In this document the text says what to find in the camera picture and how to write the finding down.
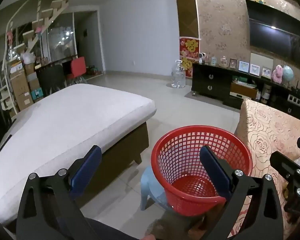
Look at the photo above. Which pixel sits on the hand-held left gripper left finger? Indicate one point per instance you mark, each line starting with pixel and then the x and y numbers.
pixel 87 171

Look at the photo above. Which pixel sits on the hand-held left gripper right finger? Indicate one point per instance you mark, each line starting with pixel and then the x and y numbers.
pixel 215 170

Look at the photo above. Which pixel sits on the red plastic mesh basket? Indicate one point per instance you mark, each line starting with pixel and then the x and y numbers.
pixel 180 155

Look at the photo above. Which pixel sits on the rose-patterned covered table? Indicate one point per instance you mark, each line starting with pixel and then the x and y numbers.
pixel 262 130

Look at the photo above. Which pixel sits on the black router with antennas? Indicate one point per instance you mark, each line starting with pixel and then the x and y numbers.
pixel 298 92

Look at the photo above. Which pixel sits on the white cushioned sofa bed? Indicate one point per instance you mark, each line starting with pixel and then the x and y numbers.
pixel 65 120

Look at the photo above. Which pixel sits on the blue plastic stool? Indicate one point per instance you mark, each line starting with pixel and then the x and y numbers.
pixel 150 187

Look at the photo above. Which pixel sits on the pale blue globe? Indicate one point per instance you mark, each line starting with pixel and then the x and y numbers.
pixel 288 73

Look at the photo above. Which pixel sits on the pink plush toy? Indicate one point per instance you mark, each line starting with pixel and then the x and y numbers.
pixel 277 73

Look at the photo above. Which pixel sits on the orange storage box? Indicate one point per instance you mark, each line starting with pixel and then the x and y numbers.
pixel 242 91

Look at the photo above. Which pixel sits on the black television cabinet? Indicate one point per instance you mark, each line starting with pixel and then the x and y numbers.
pixel 207 80

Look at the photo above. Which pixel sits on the blank white canvas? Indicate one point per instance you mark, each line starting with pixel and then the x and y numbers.
pixel 261 58

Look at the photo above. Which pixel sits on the black chair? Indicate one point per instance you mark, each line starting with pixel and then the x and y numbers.
pixel 51 77

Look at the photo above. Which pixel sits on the clear glass water jug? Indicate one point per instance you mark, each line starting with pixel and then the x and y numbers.
pixel 178 76

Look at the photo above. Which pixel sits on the red chair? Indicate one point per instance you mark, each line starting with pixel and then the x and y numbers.
pixel 77 66

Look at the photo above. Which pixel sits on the glass dome ornament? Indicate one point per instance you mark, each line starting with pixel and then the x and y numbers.
pixel 223 61

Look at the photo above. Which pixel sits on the stack of cardboard boxes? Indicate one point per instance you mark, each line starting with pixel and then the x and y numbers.
pixel 21 85

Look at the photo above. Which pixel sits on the black flat screen television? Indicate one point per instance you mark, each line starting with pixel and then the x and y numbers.
pixel 270 30

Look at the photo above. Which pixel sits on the white plastic bag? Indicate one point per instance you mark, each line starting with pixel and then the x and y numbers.
pixel 28 58

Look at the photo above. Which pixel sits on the glass sliding door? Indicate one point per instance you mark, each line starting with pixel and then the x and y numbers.
pixel 61 37

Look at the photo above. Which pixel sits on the wooden staircase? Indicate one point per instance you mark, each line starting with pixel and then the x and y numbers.
pixel 53 6

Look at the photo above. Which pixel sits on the brown edged photo frame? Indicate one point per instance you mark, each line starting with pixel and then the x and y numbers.
pixel 266 72

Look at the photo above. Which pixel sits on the white photo frame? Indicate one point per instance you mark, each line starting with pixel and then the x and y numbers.
pixel 254 70

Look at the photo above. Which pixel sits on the blue photo frame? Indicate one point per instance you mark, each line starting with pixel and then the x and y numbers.
pixel 243 66

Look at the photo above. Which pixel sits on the small brown photo frame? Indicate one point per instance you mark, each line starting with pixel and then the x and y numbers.
pixel 232 64

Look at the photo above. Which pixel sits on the white security camera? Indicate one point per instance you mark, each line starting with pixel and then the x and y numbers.
pixel 202 57

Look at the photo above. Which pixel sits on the red floral wall poster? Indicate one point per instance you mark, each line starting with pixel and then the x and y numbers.
pixel 188 46

